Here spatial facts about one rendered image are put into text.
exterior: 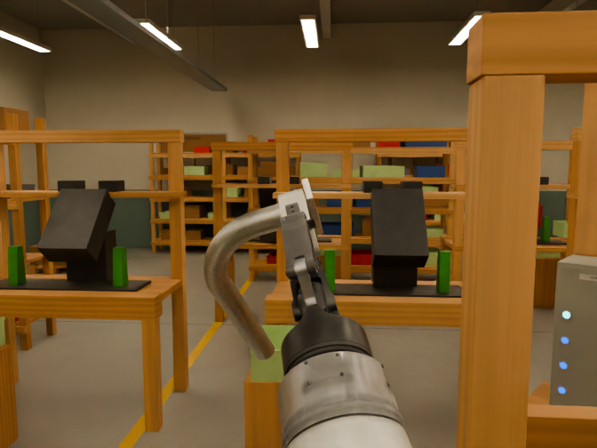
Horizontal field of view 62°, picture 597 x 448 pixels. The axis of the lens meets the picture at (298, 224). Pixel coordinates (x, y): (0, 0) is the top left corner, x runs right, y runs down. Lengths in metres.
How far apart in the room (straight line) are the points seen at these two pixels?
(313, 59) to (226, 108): 2.04
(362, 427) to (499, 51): 0.62
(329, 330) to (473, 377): 0.50
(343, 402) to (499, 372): 0.55
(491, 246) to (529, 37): 0.31
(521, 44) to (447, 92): 9.96
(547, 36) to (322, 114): 9.73
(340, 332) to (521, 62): 0.56
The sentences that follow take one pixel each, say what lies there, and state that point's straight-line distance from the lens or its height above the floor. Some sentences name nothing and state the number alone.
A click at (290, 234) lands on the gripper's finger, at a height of 1.65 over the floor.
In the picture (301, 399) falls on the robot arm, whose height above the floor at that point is 1.55.
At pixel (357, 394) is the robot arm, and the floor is 1.56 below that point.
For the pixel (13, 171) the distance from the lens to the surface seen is 5.23.
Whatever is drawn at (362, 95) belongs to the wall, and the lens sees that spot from 10.57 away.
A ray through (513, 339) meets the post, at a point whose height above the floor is 1.45.
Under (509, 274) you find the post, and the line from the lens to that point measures 0.84.
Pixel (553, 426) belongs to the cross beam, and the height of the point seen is 1.26.
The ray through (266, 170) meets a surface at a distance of 7.50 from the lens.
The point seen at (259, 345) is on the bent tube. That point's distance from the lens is 0.72.
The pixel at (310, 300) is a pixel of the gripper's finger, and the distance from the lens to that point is 0.43.
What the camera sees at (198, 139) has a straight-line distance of 10.83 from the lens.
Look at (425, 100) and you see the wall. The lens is 10.70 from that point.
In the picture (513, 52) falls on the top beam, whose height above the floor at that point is 1.88.
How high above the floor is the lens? 1.71
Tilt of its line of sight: 6 degrees down
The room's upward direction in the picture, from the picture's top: straight up
